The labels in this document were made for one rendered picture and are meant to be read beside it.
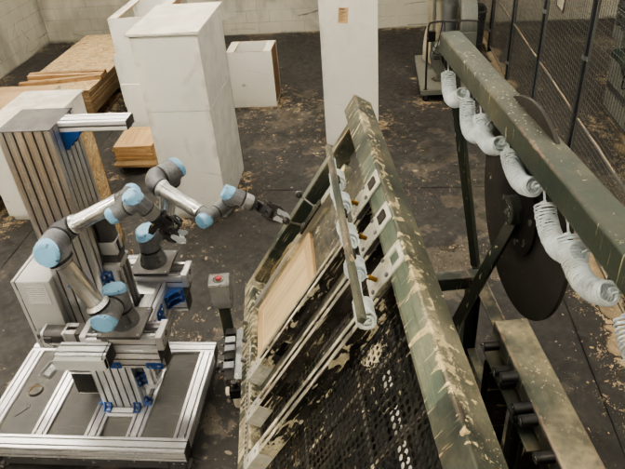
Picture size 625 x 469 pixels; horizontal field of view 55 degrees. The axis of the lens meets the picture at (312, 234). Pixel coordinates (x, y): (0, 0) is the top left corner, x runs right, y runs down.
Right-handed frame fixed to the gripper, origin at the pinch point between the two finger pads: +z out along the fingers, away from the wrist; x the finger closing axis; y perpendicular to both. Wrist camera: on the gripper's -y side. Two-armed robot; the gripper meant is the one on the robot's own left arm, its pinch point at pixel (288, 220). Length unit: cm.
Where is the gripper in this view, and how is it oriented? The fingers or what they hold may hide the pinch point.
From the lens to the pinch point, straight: 299.1
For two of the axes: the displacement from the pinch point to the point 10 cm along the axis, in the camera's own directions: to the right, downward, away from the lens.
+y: -2.3, -2.8, 9.3
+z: 8.7, 3.7, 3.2
